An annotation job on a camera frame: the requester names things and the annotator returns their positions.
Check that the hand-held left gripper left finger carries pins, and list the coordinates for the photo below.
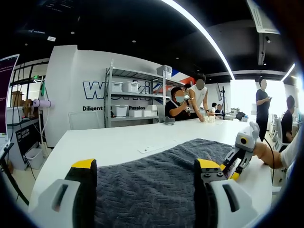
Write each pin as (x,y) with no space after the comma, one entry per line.
(73,202)

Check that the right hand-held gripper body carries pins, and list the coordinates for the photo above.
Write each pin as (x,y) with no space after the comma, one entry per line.
(249,142)

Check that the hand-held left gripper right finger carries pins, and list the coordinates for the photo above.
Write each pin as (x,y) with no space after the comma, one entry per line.
(218,204)

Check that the grey towel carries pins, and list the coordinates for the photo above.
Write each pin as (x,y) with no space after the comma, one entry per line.
(147,185)

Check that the stack of grey bins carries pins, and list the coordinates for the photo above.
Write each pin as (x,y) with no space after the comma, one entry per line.
(164,71)

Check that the person's right hand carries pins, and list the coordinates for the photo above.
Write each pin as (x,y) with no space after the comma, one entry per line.
(262,152)

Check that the black bag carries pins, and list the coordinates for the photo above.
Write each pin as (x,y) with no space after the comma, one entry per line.
(240,116)

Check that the white office chair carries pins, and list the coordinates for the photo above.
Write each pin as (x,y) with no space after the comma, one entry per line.
(278,133)

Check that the person's white printed shirt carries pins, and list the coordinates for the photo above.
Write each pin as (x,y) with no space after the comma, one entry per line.
(289,156)

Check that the group of white paper cups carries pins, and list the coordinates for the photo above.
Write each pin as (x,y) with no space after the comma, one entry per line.
(208,119)

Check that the black monitor stand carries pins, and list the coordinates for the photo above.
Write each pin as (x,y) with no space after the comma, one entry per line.
(222,102)

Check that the white floor bin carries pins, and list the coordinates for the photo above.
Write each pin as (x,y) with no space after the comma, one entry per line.
(34,158)

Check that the white table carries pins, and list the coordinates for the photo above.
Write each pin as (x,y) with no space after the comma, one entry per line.
(107,142)

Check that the grey rounded object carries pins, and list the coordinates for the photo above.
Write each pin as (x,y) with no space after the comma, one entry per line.
(170,121)

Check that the white stand pole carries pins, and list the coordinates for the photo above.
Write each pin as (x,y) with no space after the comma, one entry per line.
(44,133)

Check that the dark counter with sign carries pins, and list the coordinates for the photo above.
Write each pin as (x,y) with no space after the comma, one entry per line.
(26,142)

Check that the white flat plastic strip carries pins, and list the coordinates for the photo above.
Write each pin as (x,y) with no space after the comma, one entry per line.
(152,149)

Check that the ceiling light strip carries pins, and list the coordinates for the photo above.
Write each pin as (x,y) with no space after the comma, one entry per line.
(289,72)
(209,38)

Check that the row of white cartons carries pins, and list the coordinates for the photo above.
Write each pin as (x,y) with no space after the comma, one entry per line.
(142,112)

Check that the white storage box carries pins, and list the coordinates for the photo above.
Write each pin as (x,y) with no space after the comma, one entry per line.
(117,87)
(120,111)
(133,87)

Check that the purple rolled mat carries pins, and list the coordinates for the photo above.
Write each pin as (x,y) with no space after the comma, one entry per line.
(44,104)

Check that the white lidded bin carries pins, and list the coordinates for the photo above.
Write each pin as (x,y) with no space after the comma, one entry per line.
(14,116)

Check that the grey metal shelf rack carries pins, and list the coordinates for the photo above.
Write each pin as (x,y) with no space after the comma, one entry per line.
(108,99)

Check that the brown cardboard boxes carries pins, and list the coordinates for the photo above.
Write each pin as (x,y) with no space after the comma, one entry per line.
(21,102)

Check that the green hanging cloth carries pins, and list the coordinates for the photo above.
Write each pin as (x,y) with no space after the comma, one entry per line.
(43,88)

